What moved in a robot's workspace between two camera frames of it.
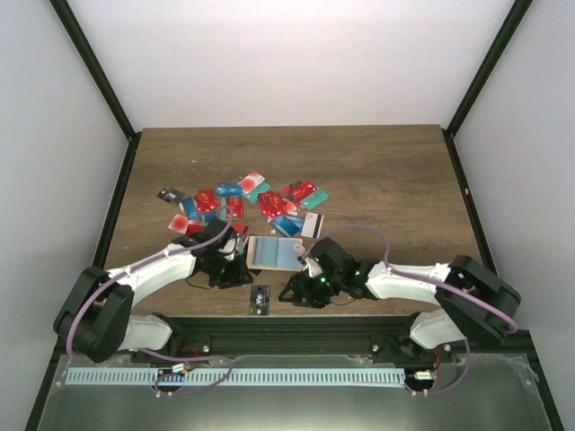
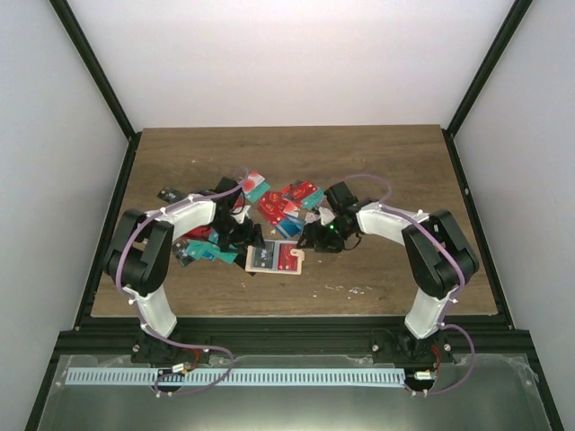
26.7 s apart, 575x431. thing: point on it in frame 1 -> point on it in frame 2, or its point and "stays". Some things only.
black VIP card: (171, 195) stays
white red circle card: (250, 181) stays
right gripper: (297, 281) -> (312, 232)
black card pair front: (260, 300) -> (264, 255)
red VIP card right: (299, 189) stays
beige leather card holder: (273, 253) stays
